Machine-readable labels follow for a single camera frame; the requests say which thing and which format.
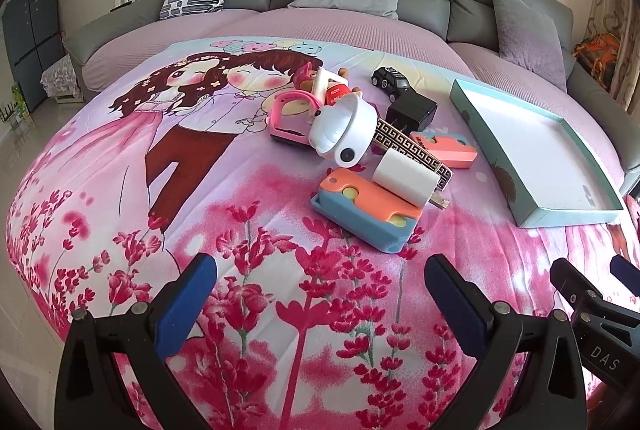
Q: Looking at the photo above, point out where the floral fabric bundle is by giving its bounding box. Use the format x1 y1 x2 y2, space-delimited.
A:
40 55 76 96

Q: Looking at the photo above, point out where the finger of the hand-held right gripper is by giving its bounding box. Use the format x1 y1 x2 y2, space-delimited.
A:
550 258 603 311
609 254 640 298

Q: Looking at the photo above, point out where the beige patterned curtain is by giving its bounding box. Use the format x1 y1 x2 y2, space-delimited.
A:
585 0 640 111

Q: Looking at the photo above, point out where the white charger plug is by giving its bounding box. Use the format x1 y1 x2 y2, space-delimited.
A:
372 147 451 211

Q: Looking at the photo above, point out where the white round plastic toy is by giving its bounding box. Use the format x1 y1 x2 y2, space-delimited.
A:
307 92 378 168

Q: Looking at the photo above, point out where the orange backpack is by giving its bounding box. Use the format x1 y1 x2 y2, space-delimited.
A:
572 32 623 93

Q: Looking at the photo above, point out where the blue grey cabinet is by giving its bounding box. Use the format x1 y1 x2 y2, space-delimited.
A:
0 0 66 111

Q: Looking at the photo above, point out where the printed cartoon blanket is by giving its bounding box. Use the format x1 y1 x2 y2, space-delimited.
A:
2 35 640 430

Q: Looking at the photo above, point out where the black toy car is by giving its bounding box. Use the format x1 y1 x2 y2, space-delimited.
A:
371 66 412 101

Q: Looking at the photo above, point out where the white wooden crate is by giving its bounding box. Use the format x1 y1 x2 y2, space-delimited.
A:
52 89 86 106

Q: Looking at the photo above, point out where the white slotted plastic holder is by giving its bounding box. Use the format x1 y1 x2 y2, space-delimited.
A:
311 67 351 101

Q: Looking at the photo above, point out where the teal box tray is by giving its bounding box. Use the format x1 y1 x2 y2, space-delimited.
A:
448 79 625 229

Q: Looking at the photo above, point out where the purple grey pillow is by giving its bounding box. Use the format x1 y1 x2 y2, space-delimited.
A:
487 0 568 93

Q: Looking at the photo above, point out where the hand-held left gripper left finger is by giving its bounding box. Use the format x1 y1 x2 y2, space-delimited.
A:
55 252 218 430

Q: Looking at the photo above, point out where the pink brown pup figure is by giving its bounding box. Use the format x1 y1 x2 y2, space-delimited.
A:
292 62 351 96

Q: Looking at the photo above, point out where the pink quilted sofa cover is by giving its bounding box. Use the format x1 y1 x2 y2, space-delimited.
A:
82 7 628 181

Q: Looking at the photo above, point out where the green carton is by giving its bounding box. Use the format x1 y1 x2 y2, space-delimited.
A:
10 82 28 121

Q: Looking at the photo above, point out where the red small bottle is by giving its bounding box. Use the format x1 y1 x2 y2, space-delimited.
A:
325 82 351 106

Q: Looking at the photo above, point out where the black charger plug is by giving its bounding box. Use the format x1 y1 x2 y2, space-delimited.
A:
385 89 438 135

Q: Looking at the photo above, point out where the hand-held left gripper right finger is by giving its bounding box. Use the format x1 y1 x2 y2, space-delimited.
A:
424 254 586 430

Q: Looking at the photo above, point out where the pink watch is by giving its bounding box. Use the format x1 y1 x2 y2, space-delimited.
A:
270 90 323 143

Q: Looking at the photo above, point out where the black wire rack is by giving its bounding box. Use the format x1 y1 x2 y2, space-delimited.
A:
0 107 23 133

